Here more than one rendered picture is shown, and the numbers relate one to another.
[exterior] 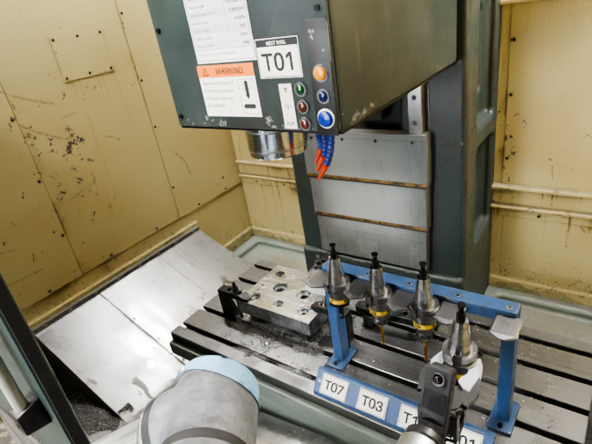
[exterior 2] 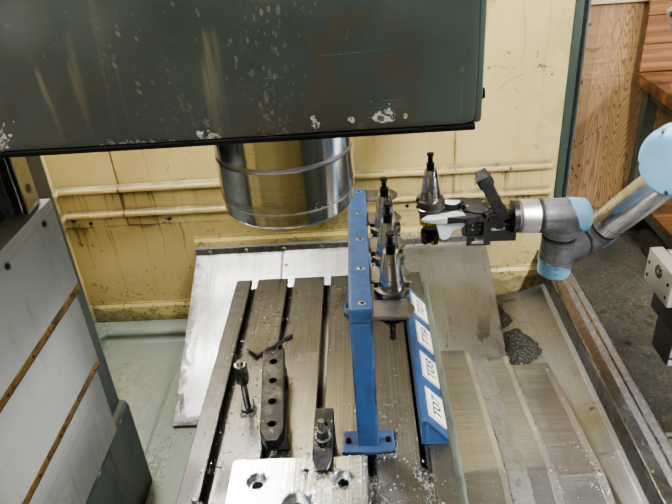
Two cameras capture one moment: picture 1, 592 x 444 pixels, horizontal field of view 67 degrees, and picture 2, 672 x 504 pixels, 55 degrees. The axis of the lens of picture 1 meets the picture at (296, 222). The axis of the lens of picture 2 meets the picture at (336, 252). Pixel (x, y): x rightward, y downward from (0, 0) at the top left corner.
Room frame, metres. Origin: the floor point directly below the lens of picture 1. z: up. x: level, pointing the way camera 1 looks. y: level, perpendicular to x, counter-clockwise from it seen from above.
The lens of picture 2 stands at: (1.53, 0.61, 1.84)
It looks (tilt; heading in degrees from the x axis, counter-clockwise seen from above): 30 degrees down; 234
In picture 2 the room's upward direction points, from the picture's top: 5 degrees counter-clockwise
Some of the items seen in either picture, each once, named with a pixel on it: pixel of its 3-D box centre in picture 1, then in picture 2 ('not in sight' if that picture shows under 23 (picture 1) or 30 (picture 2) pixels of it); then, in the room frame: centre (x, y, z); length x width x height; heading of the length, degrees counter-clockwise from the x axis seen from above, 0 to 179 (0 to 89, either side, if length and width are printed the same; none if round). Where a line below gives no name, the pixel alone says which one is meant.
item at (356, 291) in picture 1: (357, 290); (389, 274); (0.89, -0.12, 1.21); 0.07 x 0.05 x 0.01; 141
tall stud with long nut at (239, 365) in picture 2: not in sight; (243, 386); (1.12, -0.30, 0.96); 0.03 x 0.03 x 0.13
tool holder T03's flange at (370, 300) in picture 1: (378, 294); (387, 258); (0.85, -0.16, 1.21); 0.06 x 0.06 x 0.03
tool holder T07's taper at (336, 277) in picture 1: (335, 269); (391, 268); (0.92, -0.08, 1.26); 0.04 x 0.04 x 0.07
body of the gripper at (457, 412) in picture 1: (436, 421); (489, 220); (0.53, -0.18, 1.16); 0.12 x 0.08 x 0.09; 141
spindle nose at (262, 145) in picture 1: (275, 129); (284, 153); (1.16, 0.01, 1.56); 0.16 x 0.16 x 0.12
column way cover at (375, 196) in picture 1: (366, 198); (23, 418); (1.50, -0.27, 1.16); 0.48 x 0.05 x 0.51; 51
